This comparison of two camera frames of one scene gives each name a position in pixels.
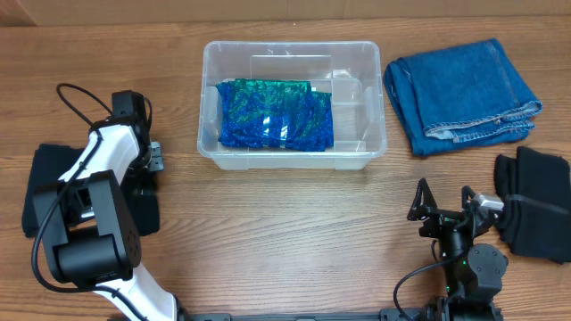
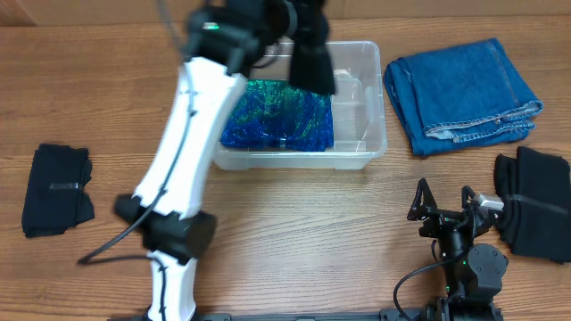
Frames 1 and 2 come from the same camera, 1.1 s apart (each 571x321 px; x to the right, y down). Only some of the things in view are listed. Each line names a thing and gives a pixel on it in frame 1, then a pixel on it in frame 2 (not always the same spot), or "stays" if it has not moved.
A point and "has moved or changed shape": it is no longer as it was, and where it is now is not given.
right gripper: [425, 207] stays
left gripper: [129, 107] -> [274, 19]
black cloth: [140, 188] has moved or changed shape
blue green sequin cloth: [258, 113] stays
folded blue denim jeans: [465, 94] stays
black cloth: [535, 190] stays
